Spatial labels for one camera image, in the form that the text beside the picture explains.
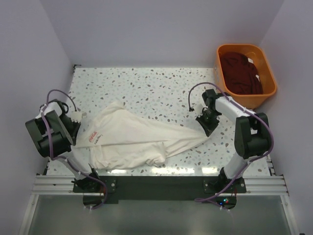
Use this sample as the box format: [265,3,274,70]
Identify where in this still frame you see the dark red t shirt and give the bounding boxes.
[220,52,263,95]

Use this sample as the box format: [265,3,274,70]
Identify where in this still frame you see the aluminium frame rail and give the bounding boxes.
[19,160,298,235]

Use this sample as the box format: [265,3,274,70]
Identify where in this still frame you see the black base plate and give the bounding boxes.
[72,175,247,210]

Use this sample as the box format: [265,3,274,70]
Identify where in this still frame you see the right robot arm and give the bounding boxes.
[196,89,273,193]

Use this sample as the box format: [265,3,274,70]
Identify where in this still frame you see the orange plastic basket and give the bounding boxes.
[213,44,277,109]

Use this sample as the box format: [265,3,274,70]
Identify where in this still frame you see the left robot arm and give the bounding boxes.
[25,99,104,192]

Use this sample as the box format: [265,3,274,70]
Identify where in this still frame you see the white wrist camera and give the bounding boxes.
[70,111,86,123]
[189,104,204,116]

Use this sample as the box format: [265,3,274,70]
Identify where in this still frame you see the white t shirt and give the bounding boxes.
[74,101,208,170]

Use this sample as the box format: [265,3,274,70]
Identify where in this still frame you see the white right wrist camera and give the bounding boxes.
[189,104,204,116]

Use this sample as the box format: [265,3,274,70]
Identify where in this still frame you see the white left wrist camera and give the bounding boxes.
[70,111,86,123]

